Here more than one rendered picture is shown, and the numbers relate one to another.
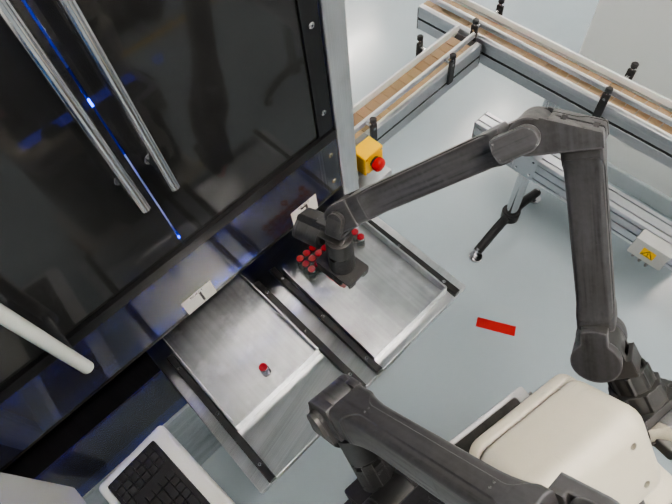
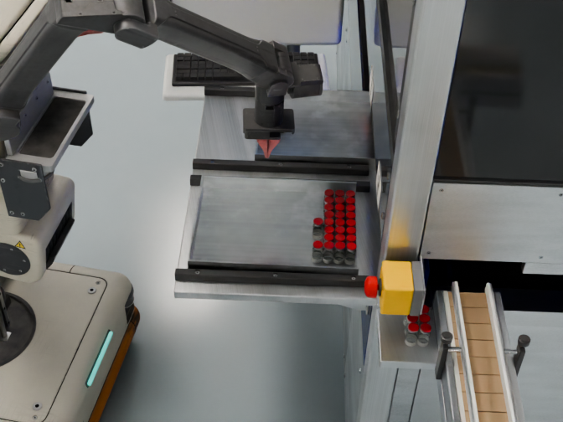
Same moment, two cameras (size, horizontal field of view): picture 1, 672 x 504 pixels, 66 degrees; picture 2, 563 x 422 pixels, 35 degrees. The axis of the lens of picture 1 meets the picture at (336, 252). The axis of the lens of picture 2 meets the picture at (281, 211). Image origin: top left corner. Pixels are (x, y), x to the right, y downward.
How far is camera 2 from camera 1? 181 cm
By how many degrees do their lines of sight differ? 68
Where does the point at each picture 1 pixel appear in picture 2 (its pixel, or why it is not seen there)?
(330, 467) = (234, 352)
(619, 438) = not seen: outside the picture
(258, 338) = (316, 144)
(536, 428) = not seen: outside the picture
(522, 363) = not seen: outside the picture
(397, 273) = (252, 258)
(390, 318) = (220, 221)
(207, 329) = (364, 126)
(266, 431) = (240, 108)
